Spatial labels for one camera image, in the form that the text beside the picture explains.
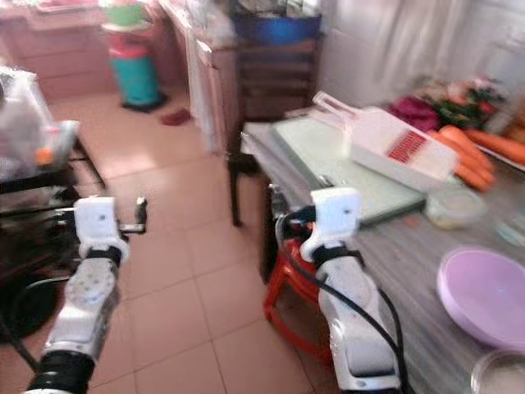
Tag white curtain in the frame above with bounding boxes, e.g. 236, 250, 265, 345
373, 0, 481, 83

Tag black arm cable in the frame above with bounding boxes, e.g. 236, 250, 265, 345
275, 215, 409, 393
0, 275, 80, 371

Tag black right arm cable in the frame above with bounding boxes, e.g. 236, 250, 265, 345
275, 215, 409, 393

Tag pale green cutting board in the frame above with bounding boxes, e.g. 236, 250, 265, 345
272, 115, 432, 227

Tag shallow steel dish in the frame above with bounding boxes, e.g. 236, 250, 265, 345
470, 351, 525, 394

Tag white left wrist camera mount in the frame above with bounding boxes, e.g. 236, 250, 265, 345
73, 196, 121, 248

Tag black metal cart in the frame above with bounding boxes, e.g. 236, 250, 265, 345
0, 138, 107, 272

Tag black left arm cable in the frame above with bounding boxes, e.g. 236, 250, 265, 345
0, 275, 80, 371

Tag red plastic tub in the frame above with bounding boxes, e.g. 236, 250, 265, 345
107, 35, 153, 60

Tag large lilac plastic bowl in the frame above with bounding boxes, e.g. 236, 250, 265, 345
436, 246, 525, 350

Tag white and red mandoline slicer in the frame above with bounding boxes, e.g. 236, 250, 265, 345
312, 92, 459, 184

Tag brown sideboard cabinet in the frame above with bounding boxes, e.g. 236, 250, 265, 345
160, 0, 240, 158

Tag dark red slipper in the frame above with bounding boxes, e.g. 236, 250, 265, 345
160, 109, 194, 127

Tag maroon leafy bunch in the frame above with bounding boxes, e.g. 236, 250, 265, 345
388, 96, 444, 132

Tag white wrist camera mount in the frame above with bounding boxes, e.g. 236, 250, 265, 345
73, 196, 121, 248
310, 187, 363, 245

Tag clear plastic bag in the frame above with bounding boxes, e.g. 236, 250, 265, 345
0, 70, 63, 178

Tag green plastic bowl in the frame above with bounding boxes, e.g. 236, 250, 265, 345
103, 2, 145, 27

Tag blue plastic basin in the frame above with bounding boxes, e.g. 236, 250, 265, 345
231, 11, 323, 46

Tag red plastic stool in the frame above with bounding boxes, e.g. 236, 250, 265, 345
262, 242, 337, 363

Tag teal plastic bucket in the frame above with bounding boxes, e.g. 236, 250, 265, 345
112, 54, 163, 110

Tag pink kitchen cabinet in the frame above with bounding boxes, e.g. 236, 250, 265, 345
0, 4, 173, 100

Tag black round floor base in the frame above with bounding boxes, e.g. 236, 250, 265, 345
0, 275, 60, 338

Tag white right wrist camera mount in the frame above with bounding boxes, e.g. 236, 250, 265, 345
310, 187, 363, 245

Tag dark wooden chair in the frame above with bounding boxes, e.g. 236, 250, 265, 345
227, 37, 322, 228

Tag small cream lidded container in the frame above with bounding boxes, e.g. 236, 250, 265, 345
427, 188, 487, 230

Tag bunch of artificial flowers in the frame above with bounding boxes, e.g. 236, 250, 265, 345
418, 76, 511, 131

